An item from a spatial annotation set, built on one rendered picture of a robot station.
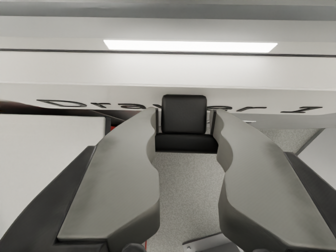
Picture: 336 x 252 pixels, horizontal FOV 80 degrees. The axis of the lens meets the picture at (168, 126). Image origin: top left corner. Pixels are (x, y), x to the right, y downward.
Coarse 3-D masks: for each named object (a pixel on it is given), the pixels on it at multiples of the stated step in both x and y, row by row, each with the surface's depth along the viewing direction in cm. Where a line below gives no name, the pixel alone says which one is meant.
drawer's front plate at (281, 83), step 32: (0, 64) 11; (32, 64) 11; (64, 64) 11; (96, 64) 11; (128, 64) 11; (160, 64) 11; (192, 64) 11; (224, 64) 11; (256, 64) 10; (288, 64) 10; (320, 64) 10; (0, 96) 15; (32, 96) 15; (64, 96) 14; (96, 96) 14; (128, 96) 14; (160, 96) 13; (224, 96) 13; (256, 96) 13; (288, 96) 12; (320, 96) 12
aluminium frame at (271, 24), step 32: (0, 0) 6; (32, 0) 6; (64, 0) 6; (96, 0) 6; (128, 0) 6; (160, 0) 6; (192, 0) 6; (224, 0) 6; (256, 0) 6; (288, 0) 6; (320, 0) 6; (0, 32) 8; (32, 32) 8; (64, 32) 8; (96, 32) 8; (128, 32) 8; (160, 32) 8; (192, 32) 8; (224, 32) 8; (256, 32) 8; (288, 32) 8; (320, 32) 8
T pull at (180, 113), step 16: (176, 96) 12; (192, 96) 12; (176, 112) 12; (192, 112) 12; (176, 128) 12; (192, 128) 12; (160, 144) 12; (176, 144) 12; (192, 144) 12; (208, 144) 12
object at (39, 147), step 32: (0, 128) 28; (32, 128) 28; (64, 128) 28; (96, 128) 27; (0, 160) 28; (32, 160) 27; (64, 160) 27; (0, 192) 27; (32, 192) 27; (0, 224) 27
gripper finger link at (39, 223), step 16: (80, 160) 8; (64, 176) 7; (80, 176) 7; (48, 192) 6; (64, 192) 6; (32, 208) 6; (48, 208) 6; (64, 208) 6; (16, 224) 5; (32, 224) 5; (48, 224) 5; (0, 240) 5; (16, 240) 5; (32, 240) 5; (48, 240) 5
